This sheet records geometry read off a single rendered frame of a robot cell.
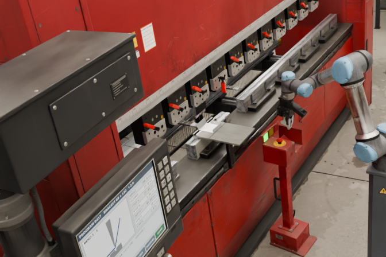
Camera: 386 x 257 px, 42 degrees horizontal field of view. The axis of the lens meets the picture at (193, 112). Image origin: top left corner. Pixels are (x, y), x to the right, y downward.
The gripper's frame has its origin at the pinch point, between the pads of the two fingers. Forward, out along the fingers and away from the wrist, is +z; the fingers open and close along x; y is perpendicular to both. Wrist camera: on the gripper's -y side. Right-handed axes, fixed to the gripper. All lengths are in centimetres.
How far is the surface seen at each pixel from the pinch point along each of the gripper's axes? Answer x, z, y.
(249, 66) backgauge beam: -54, -4, 62
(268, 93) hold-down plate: -23.3, -4.4, 28.2
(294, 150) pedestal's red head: 4.9, 11.1, -6.1
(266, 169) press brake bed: 1.2, 36.0, 15.6
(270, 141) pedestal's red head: 9.9, 6.4, 7.3
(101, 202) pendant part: 167, -79, -34
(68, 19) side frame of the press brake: 135, -111, 7
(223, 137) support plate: 47, -15, 15
